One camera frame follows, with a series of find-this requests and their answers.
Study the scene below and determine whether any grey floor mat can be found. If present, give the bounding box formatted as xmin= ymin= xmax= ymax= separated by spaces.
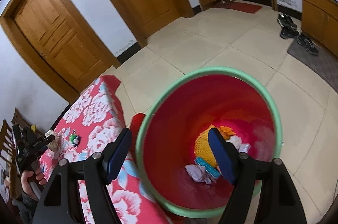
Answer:
xmin=287 ymin=40 xmax=338 ymax=92

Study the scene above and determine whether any black sneaker near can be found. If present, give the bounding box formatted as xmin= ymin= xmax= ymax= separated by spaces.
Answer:
xmin=296 ymin=33 xmax=319 ymax=56

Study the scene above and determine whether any red door mat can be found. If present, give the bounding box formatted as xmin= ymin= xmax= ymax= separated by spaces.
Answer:
xmin=213 ymin=1 xmax=262 ymax=14

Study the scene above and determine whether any person's left hand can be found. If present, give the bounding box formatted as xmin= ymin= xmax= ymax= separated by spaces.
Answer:
xmin=21 ymin=167 xmax=46 ymax=201

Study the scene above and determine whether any white paper ball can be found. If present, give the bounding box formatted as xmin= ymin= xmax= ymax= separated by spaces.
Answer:
xmin=45 ymin=129 xmax=61 ymax=152

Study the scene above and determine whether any yellow foam fruit net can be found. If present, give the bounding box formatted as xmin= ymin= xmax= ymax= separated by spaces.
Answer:
xmin=194 ymin=125 xmax=217 ymax=167

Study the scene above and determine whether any black sneaker middle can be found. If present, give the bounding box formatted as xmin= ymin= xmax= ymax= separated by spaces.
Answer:
xmin=279 ymin=27 xmax=299 ymax=40

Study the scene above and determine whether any black sneaker far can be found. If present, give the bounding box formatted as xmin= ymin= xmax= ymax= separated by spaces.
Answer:
xmin=277 ymin=13 xmax=297 ymax=30

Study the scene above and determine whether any wooden chair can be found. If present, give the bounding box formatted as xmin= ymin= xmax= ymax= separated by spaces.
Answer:
xmin=1 ymin=120 xmax=17 ymax=189
xmin=11 ymin=108 xmax=44 ymax=137

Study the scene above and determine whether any green blue toy keychain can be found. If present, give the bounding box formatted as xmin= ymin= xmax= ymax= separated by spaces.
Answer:
xmin=69 ymin=129 xmax=81 ymax=148

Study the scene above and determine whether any red floral tablecloth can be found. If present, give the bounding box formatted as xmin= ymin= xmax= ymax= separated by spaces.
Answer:
xmin=38 ymin=74 xmax=170 ymax=224

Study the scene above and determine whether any red bin green rim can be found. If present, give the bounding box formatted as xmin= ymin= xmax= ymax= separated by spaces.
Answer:
xmin=135 ymin=66 xmax=282 ymax=218

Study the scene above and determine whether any black sneaker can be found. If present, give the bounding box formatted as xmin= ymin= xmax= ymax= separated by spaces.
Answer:
xmin=279 ymin=27 xmax=299 ymax=40
xmin=277 ymin=13 xmax=297 ymax=30
xmin=296 ymin=33 xmax=319 ymax=56

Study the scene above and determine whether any left wooden door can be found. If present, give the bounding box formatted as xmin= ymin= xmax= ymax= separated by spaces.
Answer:
xmin=1 ymin=0 xmax=120 ymax=104

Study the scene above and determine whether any blue white milk carton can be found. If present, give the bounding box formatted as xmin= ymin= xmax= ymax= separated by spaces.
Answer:
xmin=195 ymin=157 xmax=221 ymax=182

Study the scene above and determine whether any cream plastic bag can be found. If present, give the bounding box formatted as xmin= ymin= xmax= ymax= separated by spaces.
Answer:
xmin=227 ymin=135 xmax=242 ymax=150

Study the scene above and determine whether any orange plastic wrapper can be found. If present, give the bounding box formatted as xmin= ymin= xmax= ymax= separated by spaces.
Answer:
xmin=218 ymin=126 xmax=236 ymax=140

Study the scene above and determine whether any wooden shoe cabinet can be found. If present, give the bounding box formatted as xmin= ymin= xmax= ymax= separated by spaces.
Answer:
xmin=301 ymin=0 xmax=338 ymax=55

